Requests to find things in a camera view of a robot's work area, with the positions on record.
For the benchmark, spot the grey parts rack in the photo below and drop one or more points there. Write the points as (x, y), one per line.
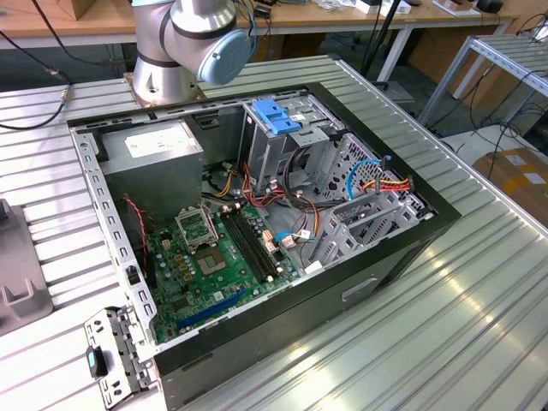
(17, 257)

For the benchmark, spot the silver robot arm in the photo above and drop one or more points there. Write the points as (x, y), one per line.
(154, 43)

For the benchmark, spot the black tripod stand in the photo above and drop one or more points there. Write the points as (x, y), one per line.
(382, 36)

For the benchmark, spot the blue plastic drive latch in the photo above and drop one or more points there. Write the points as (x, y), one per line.
(274, 117)

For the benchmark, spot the cardboard box with labels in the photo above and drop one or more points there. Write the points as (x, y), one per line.
(509, 180)

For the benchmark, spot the metal expansion slot bracket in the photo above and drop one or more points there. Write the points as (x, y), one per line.
(96, 364)

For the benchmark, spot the small white box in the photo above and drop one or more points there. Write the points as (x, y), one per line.
(367, 6)

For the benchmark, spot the black RAM slot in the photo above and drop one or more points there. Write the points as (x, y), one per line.
(256, 242)
(245, 246)

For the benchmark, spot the black power adapter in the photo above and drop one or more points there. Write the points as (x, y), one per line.
(262, 10)

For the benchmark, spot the black open PC case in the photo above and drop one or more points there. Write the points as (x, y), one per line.
(299, 312)

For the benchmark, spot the black round device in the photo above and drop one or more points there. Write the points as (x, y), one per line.
(488, 5)

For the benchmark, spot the grey power supply unit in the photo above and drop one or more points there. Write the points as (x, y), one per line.
(154, 180)

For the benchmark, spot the long wooden desk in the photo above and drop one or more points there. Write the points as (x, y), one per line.
(342, 19)

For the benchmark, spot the green motherboard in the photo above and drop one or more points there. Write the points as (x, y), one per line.
(201, 295)

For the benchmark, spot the metal locking lever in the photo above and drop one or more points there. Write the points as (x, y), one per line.
(210, 224)

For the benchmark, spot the CPU socket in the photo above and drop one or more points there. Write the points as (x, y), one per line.
(210, 262)

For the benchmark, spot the metal optical drive cage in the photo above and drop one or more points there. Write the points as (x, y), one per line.
(265, 154)

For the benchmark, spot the blue expansion slot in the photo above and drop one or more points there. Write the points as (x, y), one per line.
(210, 311)

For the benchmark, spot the perforated metal disk bay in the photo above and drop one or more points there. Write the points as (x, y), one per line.
(338, 222)

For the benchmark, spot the small brown box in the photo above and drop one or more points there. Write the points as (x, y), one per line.
(78, 13)

